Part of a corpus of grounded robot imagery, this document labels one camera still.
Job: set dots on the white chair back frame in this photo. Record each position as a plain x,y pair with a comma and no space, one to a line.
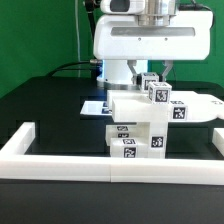
184,106

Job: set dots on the white sheet with tags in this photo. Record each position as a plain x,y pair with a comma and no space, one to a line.
96,108

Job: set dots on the white chair seat part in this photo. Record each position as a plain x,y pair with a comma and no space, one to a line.
155,135

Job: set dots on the white tagged cube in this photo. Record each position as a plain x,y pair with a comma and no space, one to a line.
146,78
159,92

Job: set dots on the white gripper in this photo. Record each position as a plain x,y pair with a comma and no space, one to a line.
151,30

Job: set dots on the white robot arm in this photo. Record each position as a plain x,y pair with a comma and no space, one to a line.
115,74

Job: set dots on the white U-shaped fence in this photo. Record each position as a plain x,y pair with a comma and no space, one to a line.
15,163

